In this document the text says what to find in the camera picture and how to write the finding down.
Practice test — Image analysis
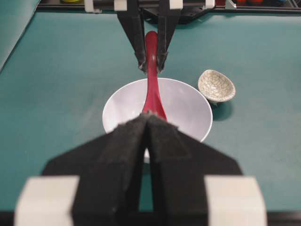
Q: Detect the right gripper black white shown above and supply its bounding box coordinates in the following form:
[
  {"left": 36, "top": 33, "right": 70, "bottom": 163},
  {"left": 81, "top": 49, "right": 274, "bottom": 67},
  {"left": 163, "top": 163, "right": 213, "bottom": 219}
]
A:
[{"left": 84, "top": 0, "right": 216, "bottom": 73}]

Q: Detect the red ceramic soup spoon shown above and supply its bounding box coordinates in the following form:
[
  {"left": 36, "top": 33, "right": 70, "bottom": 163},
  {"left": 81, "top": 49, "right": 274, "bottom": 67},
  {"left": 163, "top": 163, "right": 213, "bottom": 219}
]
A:
[{"left": 143, "top": 31, "right": 167, "bottom": 120}]

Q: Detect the black frame rail right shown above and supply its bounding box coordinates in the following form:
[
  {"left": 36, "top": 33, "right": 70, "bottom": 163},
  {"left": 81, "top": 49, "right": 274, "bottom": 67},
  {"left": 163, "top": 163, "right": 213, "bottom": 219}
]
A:
[{"left": 38, "top": 0, "right": 301, "bottom": 13}]

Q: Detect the white round bowl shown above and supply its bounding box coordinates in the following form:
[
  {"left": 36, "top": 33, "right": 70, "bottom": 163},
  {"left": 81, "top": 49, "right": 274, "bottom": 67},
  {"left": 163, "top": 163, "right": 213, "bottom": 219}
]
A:
[{"left": 102, "top": 77, "right": 214, "bottom": 164}]

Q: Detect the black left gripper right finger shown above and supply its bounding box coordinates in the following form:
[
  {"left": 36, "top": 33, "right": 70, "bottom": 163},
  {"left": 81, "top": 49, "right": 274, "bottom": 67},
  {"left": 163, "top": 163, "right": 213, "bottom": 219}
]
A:
[{"left": 147, "top": 116, "right": 268, "bottom": 226}]

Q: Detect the small crackle-glaze dish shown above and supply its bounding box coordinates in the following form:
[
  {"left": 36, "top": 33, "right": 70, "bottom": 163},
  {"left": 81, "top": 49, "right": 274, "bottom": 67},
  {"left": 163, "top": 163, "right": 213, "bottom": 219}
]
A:
[{"left": 198, "top": 69, "right": 236, "bottom": 105}]

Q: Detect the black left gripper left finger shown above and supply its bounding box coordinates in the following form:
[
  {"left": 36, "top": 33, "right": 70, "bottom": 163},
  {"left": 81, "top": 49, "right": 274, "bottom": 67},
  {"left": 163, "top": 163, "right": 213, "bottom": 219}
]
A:
[{"left": 14, "top": 113, "right": 149, "bottom": 226}]

